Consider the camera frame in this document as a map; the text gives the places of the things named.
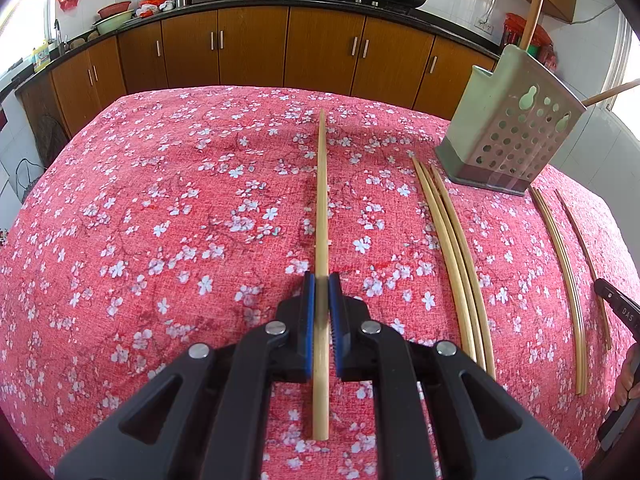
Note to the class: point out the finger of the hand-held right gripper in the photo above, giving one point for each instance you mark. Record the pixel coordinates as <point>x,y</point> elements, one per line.
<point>620,305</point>

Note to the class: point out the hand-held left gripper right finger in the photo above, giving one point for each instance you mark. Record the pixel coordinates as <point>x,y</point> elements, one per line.
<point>334,310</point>

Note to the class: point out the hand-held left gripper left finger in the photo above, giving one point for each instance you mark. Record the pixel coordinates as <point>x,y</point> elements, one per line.
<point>310,310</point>

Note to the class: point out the bamboo chopstick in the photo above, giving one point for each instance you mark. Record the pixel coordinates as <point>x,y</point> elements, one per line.
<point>454,210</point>
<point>587,260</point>
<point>612,91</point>
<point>571,310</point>
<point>436,215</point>
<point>322,185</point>
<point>445,215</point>
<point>536,5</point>
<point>578,310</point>

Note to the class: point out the grey perforated chopstick holder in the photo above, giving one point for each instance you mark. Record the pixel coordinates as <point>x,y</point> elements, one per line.
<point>500,100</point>

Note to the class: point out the person's right hand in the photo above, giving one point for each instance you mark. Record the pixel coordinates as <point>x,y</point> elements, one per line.
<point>627,380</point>

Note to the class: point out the red floral tablecloth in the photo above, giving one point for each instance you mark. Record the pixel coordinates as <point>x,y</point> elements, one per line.
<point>175,235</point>

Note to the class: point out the brown wooden base cabinets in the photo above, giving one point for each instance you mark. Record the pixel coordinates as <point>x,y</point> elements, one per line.
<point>250,45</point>

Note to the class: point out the group of condiment bottles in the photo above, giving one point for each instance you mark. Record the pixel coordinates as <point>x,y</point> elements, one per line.
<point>537,37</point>

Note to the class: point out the gas stove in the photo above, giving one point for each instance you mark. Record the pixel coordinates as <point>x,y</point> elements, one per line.
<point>360,0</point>

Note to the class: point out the green plastic basin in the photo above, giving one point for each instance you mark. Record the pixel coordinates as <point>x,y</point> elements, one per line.
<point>112,26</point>

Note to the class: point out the red plastic basin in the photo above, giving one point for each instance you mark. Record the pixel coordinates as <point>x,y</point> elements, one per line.
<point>114,10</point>

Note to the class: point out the yellow detergent bottle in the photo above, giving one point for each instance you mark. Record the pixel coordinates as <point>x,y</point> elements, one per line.
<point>41,60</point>

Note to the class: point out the metal faucet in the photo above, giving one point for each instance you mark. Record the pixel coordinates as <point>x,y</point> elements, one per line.
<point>58,35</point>

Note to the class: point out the bright window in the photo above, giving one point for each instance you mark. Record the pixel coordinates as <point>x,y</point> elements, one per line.
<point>25,25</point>

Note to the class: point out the white wall socket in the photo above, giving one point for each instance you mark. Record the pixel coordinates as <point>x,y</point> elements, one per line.
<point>483,25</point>

